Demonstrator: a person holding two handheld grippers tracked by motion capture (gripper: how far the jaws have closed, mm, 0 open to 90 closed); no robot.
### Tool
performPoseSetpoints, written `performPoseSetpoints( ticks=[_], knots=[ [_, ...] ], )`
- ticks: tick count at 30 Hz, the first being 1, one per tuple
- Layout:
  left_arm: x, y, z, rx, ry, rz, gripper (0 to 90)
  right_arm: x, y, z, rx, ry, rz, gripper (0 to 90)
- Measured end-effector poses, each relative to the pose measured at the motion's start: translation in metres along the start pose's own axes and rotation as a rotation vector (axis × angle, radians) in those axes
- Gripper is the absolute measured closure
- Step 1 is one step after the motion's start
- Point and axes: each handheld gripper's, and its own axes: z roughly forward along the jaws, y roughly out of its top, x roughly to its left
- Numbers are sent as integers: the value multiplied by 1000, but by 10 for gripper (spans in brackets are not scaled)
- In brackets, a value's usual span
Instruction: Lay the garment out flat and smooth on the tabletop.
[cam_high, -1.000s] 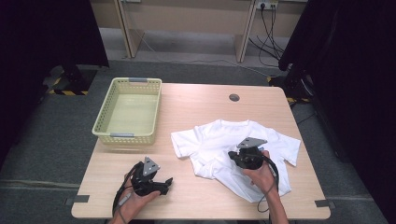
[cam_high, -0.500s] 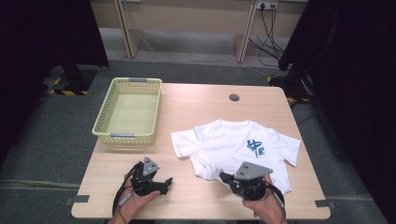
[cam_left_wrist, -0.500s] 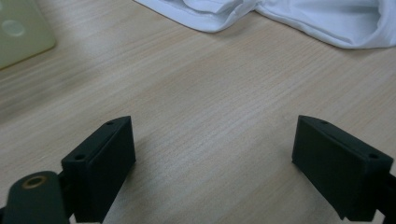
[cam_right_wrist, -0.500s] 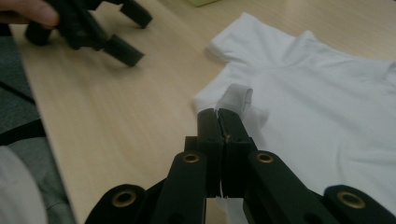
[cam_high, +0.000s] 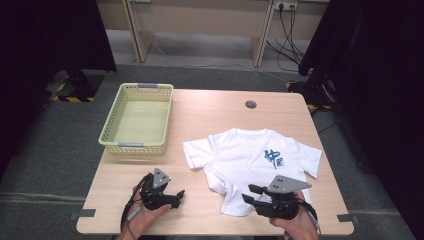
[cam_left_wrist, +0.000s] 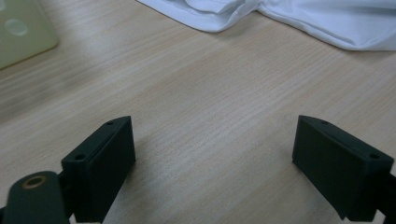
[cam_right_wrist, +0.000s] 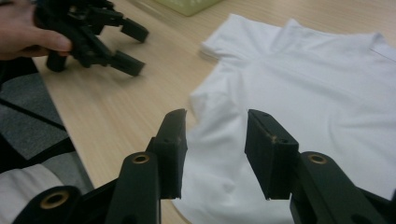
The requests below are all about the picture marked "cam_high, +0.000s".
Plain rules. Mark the black tape strip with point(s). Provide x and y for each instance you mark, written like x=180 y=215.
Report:
x=83 y=214
x=348 y=218

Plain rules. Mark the white t-shirt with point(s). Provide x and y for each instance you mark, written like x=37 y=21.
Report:
x=240 y=156

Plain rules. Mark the person's right hand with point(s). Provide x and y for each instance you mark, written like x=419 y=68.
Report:
x=298 y=228

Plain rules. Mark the black curtain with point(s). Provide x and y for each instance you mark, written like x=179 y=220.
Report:
x=40 y=50
x=383 y=83

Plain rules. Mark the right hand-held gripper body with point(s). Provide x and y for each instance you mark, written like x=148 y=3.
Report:
x=280 y=203

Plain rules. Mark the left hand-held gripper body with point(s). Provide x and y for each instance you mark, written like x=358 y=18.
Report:
x=155 y=196

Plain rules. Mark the person's left hand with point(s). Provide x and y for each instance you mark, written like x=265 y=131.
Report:
x=146 y=220

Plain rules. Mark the pale yellow plastic basket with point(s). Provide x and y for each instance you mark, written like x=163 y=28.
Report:
x=141 y=125

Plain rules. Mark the black stand with striped tape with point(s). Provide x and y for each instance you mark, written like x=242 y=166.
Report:
x=316 y=90
x=78 y=86

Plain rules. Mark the white wall power socket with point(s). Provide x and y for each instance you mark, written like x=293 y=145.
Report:
x=286 y=4

